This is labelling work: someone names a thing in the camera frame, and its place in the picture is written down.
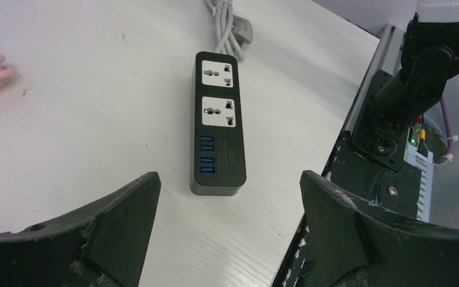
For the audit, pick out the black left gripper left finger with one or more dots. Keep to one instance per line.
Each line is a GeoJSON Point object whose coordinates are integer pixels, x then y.
{"type": "Point", "coordinates": [103, 243]}

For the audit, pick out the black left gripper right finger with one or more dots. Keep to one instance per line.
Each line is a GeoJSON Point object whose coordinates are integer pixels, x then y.
{"type": "Point", "coordinates": [359, 243]}

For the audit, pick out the black power strip white sockets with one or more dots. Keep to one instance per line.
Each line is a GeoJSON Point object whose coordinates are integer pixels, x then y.
{"type": "Point", "coordinates": [217, 154]}

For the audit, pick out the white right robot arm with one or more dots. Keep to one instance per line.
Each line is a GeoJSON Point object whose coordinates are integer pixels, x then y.
{"type": "Point", "coordinates": [430, 57]}

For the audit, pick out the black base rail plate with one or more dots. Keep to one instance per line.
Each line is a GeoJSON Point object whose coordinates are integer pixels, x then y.
{"type": "Point", "coordinates": [397, 191]}

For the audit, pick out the white slotted cable duct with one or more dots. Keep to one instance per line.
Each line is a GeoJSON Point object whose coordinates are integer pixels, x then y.
{"type": "Point", "coordinates": [425, 164]}

